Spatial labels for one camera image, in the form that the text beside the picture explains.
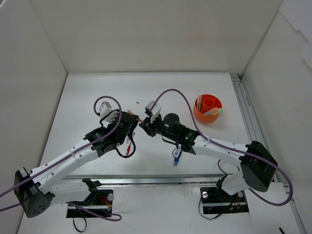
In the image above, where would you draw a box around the pink highlighter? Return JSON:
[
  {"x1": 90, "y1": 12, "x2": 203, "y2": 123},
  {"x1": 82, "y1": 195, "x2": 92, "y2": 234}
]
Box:
[{"x1": 127, "y1": 110, "x2": 144, "y2": 123}]

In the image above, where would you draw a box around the orange highlighter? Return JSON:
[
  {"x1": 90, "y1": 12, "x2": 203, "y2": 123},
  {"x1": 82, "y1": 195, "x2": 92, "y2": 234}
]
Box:
[{"x1": 196, "y1": 95, "x2": 202, "y2": 112}]

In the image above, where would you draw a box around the yellow highlighter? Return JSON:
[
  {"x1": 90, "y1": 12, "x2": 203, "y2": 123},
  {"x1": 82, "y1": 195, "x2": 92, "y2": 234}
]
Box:
[{"x1": 204, "y1": 107, "x2": 222, "y2": 116}]

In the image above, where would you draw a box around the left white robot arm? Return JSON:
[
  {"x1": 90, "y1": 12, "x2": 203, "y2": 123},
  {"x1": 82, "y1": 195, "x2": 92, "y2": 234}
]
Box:
[{"x1": 14, "y1": 112, "x2": 139, "y2": 218}]

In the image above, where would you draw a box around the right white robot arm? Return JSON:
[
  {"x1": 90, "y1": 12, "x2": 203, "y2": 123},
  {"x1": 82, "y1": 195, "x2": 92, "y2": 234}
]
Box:
[{"x1": 139, "y1": 113, "x2": 278, "y2": 201}]

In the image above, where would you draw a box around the red pen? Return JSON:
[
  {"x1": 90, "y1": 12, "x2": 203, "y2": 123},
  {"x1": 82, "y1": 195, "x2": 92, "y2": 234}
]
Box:
[{"x1": 125, "y1": 136, "x2": 133, "y2": 156}]

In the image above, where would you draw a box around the orange round container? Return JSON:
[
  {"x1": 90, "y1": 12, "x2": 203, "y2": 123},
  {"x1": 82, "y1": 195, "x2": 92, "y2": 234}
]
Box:
[{"x1": 193, "y1": 94, "x2": 222, "y2": 124}]

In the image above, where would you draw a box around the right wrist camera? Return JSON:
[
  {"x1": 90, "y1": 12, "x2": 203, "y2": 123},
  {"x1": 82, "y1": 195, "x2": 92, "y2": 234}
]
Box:
[{"x1": 145, "y1": 100, "x2": 161, "y2": 123}]

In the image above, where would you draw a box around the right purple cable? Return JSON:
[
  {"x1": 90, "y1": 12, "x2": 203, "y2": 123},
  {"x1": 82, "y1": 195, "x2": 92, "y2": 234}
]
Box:
[{"x1": 152, "y1": 89, "x2": 293, "y2": 206}]

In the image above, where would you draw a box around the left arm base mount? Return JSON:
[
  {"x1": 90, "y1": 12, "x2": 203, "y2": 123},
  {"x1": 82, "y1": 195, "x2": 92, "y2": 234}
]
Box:
[{"x1": 66, "y1": 188, "x2": 114, "y2": 218}]

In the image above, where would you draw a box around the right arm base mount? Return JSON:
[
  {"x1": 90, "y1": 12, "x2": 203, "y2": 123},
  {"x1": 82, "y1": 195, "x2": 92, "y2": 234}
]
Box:
[{"x1": 199, "y1": 187, "x2": 249, "y2": 216}]

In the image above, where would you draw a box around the aluminium rail frame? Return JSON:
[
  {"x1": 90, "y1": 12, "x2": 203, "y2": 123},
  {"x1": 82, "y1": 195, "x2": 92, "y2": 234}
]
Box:
[{"x1": 36, "y1": 72, "x2": 305, "y2": 234}]

